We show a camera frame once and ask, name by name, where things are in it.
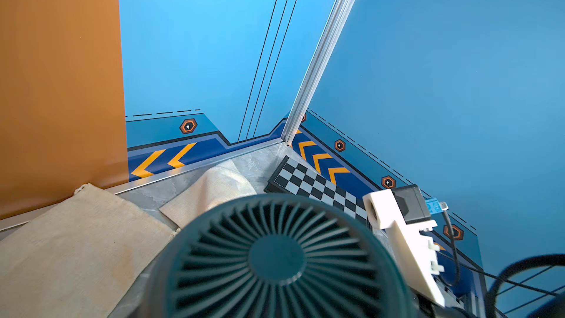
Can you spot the beige cloth bag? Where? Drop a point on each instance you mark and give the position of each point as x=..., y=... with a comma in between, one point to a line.
x=79, y=258
x=218, y=185

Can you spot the black white checkerboard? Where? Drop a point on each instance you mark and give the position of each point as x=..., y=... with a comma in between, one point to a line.
x=293, y=177

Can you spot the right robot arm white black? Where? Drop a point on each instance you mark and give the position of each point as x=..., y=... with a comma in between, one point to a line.
x=550, y=261

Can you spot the dark green hair dryer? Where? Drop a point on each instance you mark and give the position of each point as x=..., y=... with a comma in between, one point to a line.
x=275, y=255

